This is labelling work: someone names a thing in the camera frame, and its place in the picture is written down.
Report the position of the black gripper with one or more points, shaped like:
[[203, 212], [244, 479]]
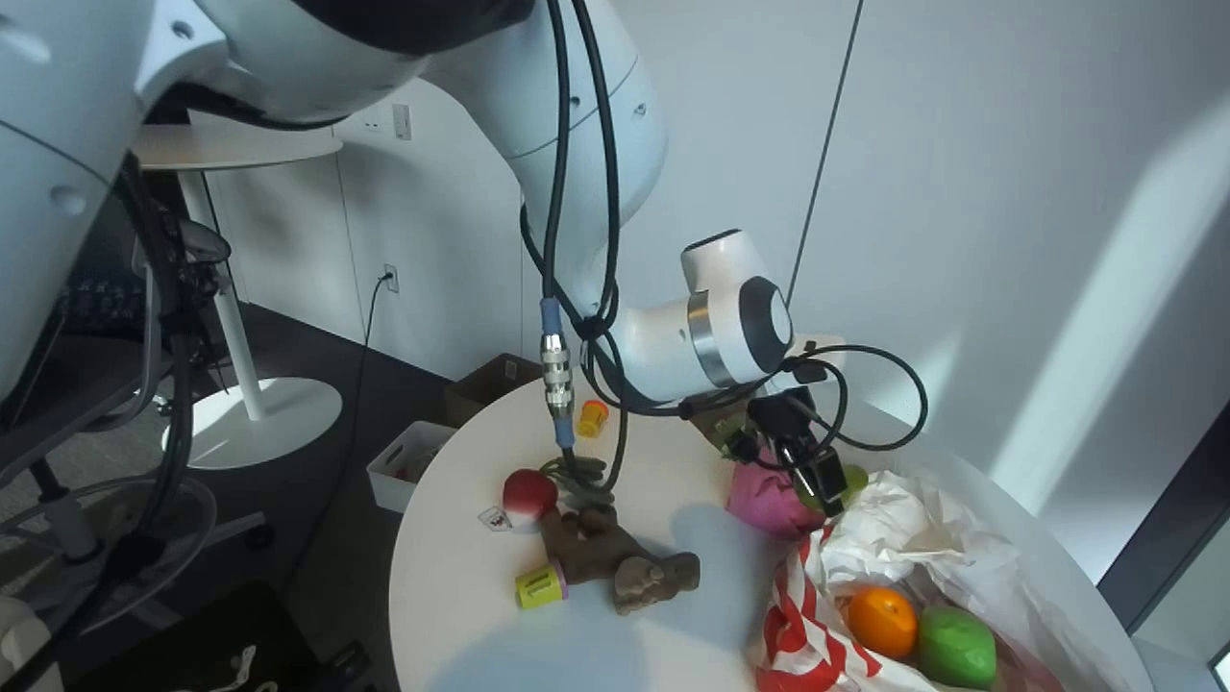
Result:
[[789, 428]]

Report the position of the green avocado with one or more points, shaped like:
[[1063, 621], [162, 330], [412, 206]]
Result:
[[856, 484]]

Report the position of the orange fruit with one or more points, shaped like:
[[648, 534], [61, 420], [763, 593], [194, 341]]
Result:
[[883, 621]]

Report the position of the green apple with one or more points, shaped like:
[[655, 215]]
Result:
[[958, 648]]

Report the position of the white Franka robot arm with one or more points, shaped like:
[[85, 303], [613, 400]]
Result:
[[578, 102]]

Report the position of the clear plastic bag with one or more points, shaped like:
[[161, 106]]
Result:
[[923, 541]]

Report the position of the pink cloth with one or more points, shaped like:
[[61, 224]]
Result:
[[768, 501]]

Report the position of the brown plush toy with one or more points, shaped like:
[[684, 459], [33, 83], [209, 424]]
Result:
[[599, 555]]

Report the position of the dark green toy leaf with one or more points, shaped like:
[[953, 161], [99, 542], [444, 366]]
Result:
[[584, 469]]

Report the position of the red white radish toy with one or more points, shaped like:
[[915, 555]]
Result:
[[528, 494]]

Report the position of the brown box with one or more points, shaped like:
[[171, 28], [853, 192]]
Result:
[[486, 382]]

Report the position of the small white box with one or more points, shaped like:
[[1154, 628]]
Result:
[[400, 464]]

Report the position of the white plastic object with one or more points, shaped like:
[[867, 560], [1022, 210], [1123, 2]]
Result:
[[25, 655]]

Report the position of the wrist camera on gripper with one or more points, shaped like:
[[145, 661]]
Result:
[[723, 428]]

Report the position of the white pedestal side table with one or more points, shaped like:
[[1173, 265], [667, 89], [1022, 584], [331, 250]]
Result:
[[250, 416]]

